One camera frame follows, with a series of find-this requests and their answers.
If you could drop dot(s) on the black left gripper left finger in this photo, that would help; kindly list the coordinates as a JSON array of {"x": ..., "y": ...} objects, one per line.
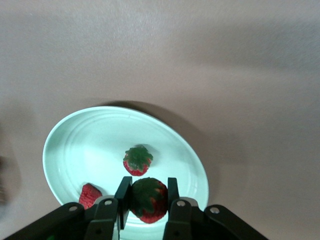
[{"x": 105, "y": 217}]

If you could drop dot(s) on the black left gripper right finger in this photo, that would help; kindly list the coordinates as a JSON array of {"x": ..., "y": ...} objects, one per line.
[{"x": 185, "y": 220}]

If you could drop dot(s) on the light green round plate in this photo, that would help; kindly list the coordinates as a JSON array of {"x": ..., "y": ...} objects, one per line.
[{"x": 100, "y": 140}]

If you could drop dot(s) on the red strawberry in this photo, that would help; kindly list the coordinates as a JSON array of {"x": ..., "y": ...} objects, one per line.
[
  {"x": 150, "y": 200},
  {"x": 88, "y": 195},
  {"x": 137, "y": 162}
]

